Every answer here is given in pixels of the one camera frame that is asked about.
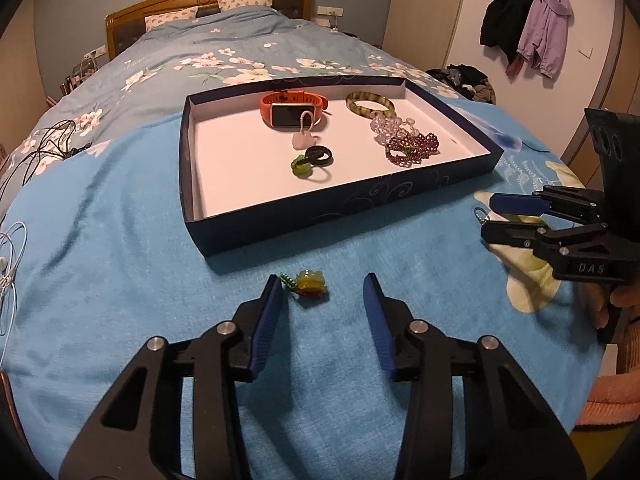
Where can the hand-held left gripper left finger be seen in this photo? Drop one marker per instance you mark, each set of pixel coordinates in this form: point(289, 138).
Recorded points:
point(265, 325)

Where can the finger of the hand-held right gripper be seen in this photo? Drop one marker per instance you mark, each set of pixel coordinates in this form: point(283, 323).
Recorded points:
point(505, 234)
point(515, 203)

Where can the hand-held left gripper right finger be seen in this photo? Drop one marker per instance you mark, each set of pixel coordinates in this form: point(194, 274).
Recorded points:
point(377, 320)

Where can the silver keyring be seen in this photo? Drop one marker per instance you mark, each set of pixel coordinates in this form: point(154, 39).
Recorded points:
point(484, 217)

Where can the yellow green pendant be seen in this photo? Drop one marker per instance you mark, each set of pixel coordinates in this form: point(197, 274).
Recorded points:
point(310, 285)

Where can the dark blue box tray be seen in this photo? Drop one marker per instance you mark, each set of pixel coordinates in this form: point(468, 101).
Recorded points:
point(240, 170)

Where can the person's right forearm orange sleeve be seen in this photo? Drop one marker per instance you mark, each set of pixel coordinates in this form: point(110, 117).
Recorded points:
point(610, 390)

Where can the person's right hand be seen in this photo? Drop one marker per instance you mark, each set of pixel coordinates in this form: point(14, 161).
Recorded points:
point(595, 307)

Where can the wooden door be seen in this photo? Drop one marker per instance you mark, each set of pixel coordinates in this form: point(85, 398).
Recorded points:
point(605, 75)

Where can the pile of dark clothes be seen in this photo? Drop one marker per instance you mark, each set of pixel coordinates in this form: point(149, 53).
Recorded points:
point(465, 82)

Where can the bright blue blanket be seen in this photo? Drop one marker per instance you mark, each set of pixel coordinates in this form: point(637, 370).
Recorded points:
point(125, 285)

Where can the purple jacket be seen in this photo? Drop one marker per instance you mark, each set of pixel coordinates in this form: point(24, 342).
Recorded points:
point(547, 25)

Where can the black jacket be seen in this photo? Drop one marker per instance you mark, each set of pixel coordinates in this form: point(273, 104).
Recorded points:
point(505, 20)

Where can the green stone bangle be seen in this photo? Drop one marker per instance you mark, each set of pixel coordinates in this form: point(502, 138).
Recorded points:
point(357, 107)

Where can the orange smartwatch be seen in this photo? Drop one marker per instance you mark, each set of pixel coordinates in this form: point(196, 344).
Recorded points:
point(285, 115)

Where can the yellow cloth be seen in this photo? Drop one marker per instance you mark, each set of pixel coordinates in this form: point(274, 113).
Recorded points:
point(595, 455)

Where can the blue floral duvet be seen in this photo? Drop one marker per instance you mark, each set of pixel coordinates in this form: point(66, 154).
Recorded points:
point(175, 50)

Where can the cluttered nightstand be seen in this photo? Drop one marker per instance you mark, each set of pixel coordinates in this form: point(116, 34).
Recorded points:
point(72, 82)

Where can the floral pillow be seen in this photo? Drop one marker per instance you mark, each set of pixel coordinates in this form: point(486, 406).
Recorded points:
point(170, 17)
point(245, 2)

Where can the white wall switch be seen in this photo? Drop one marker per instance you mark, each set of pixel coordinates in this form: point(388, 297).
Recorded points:
point(585, 53)

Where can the white wall socket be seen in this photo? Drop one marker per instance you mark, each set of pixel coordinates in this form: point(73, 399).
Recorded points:
point(330, 11)
point(95, 53)

